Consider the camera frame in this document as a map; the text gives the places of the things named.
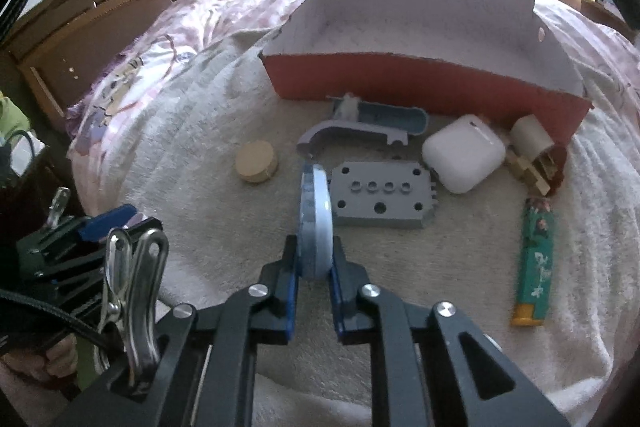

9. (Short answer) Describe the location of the light blue round disc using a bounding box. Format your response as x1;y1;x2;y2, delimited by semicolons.
297;164;333;280

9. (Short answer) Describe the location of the grey perforated plastic block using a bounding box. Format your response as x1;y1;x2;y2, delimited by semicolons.
329;160;438;229

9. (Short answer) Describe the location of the green lighter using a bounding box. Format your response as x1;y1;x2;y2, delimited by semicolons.
511;196;555;327

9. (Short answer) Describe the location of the lavender curved plastic part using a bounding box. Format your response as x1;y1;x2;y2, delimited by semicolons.
296;119;409;158

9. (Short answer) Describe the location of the white earbuds case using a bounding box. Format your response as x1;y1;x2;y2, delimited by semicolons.
421;115;506;194

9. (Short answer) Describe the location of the blue curved plastic part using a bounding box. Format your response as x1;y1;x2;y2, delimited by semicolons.
331;93;430;136

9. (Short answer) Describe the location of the white cube keychain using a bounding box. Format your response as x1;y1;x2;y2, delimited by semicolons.
508;114;569;188

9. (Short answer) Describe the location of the wooden zigzag puzzle piece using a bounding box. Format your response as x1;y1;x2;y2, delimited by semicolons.
504;148;551;197

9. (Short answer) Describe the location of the operator hand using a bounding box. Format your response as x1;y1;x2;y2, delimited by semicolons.
1;334;78;383

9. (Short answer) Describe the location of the metal spring clamp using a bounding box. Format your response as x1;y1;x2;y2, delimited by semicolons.
94;228;169;397

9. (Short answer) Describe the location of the round wooden disc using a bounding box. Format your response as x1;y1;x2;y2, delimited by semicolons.
234;141;279;184

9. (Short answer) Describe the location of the beige fluffy towel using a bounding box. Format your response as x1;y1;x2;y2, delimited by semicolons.
88;28;639;426

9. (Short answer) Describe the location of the red cardboard box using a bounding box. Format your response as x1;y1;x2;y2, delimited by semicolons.
260;0;591;145

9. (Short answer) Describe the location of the black cable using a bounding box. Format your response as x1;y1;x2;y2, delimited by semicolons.
0;288;109;350

